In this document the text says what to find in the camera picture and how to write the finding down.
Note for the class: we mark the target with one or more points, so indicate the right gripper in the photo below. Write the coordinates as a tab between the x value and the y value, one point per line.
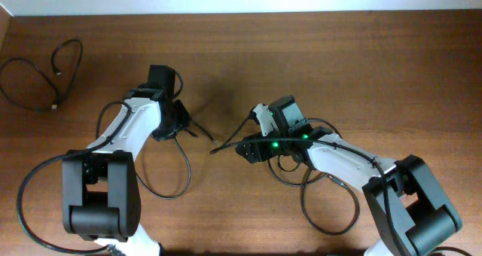
254	142

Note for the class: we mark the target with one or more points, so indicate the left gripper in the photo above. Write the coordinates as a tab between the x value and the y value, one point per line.
184	117

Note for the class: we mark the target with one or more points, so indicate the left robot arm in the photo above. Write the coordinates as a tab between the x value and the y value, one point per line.
101	199

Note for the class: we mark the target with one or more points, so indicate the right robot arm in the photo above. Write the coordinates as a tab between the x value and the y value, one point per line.
412	212

